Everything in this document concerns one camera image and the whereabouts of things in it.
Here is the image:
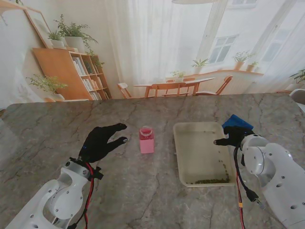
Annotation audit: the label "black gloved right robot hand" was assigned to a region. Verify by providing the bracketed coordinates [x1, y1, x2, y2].
[213, 125, 254, 147]

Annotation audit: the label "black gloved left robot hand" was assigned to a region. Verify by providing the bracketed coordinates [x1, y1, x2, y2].
[78, 123, 129, 164]

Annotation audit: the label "blue plastic scraper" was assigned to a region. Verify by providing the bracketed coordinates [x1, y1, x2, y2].
[221, 114, 254, 131]

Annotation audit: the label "cream baking tray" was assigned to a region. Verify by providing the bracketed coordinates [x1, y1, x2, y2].
[173, 122, 236, 187]

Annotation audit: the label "pink square jar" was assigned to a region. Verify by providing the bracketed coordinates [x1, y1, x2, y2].
[139, 125, 155, 154]

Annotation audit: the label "scattered green beans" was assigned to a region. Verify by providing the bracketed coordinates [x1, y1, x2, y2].
[189, 130, 231, 185]

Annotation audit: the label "wooden chair with curved back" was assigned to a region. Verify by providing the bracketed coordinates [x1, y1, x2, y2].
[194, 75, 234, 96]

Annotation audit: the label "wooden chair with white back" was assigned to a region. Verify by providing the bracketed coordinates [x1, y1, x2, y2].
[116, 83, 133, 100]

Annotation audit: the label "small windowsill pot plant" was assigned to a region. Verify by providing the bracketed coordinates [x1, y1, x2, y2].
[246, 61, 259, 73]

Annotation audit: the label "plant in terracotta pot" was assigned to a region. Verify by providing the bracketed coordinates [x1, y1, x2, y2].
[233, 51, 253, 71]

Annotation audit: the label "white rounded chair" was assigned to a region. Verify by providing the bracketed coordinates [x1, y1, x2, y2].
[289, 88, 305, 105]

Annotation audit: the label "leafy plant beside bookshelf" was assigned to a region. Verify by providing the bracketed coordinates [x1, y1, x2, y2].
[26, 74, 69, 102]

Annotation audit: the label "wooden dining table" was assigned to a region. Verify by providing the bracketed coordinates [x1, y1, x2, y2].
[133, 77, 216, 98]

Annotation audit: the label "green windowsill plant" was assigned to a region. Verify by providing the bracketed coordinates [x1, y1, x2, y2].
[191, 58, 210, 74]

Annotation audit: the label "wooden chair with slatted back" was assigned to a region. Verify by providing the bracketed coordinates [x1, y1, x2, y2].
[151, 82, 191, 98]

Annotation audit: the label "trailing ivy plant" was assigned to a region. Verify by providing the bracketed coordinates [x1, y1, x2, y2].
[85, 50, 105, 70]

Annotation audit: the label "small plant on dining table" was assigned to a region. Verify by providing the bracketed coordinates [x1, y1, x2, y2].
[172, 71, 186, 83]

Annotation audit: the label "wooden bookshelf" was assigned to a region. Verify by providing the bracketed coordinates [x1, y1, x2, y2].
[32, 48, 112, 101]

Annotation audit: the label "green plant with long leaves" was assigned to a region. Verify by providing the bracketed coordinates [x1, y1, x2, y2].
[289, 69, 305, 84]

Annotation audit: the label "large plant in white pot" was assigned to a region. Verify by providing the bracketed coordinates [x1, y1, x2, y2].
[53, 14, 99, 54]

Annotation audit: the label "small plant in white pot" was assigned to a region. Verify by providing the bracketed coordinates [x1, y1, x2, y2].
[46, 31, 66, 50]

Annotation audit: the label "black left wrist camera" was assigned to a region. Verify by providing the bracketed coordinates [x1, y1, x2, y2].
[91, 167, 104, 181]

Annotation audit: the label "red left arm cable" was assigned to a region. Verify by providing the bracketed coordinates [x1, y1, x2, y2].
[83, 163, 95, 229]

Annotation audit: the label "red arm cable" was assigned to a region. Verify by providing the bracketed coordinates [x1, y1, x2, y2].
[234, 171, 246, 229]
[83, 163, 95, 229]

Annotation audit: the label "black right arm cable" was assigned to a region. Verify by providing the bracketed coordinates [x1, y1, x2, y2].
[233, 145, 260, 203]

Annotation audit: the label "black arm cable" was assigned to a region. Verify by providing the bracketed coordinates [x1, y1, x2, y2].
[69, 207, 88, 229]
[233, 145, 260, 203]

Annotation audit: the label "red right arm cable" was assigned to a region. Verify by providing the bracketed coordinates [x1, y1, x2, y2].
[234, 171, 246, 229]

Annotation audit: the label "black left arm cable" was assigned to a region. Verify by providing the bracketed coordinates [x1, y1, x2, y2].
[69, 207, 88, 229]

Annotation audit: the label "wooden picture frame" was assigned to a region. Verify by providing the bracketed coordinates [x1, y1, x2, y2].
[22, 9, 53, 50]

